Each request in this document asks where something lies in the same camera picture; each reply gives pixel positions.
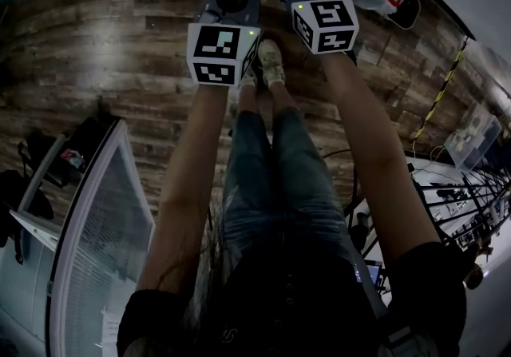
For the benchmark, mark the person's left forearm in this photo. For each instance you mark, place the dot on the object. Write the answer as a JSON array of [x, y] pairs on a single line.
[[187, 187]]

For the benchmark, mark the white bin with black inside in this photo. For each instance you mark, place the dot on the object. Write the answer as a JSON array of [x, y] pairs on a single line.
[[407, 10]]

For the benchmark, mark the white framed glass partition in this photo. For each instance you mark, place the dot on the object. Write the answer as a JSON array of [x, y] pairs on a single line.
[[100, 247]]

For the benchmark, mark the person's right forearm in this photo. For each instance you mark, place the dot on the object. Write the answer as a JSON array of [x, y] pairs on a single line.
[[375, 155]]

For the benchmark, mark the person's left beige shoe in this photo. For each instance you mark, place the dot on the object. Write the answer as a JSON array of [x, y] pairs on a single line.
[[248, 78]]

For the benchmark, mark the person's right beige shoe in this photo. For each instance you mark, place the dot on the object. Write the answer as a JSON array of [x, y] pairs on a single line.
[[273, 64]]

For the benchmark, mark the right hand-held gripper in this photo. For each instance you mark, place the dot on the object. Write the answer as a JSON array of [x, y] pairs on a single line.
[[327, 28]]

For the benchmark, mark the person's beige shoe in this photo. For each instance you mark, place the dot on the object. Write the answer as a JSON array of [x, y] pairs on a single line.
[[273, 64], [248, 78]]

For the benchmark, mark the person's blue jeans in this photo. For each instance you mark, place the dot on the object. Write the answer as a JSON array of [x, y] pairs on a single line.
[[279, 187]]

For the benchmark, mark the clear plastic storage box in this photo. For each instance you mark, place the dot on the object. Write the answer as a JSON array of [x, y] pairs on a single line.
[[473, 140]]

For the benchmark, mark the black metal rack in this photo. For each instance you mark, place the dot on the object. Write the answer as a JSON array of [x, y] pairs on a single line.
[[463, 207]]

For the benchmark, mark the small red packet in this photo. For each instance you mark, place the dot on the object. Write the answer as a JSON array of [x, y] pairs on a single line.
[[72, 159]]

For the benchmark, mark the yellow black striped floor strip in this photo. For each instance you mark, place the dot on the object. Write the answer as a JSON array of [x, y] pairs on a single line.
[[443, 88]]

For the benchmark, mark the black bags pile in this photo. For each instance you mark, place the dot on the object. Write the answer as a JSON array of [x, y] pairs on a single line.
[[24, 187]]

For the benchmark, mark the person's black buttoned top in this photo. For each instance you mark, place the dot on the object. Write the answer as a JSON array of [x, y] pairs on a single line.
[[299, 315]]

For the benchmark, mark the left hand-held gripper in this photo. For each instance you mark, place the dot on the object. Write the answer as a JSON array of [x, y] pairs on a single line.
[[215, 52]]

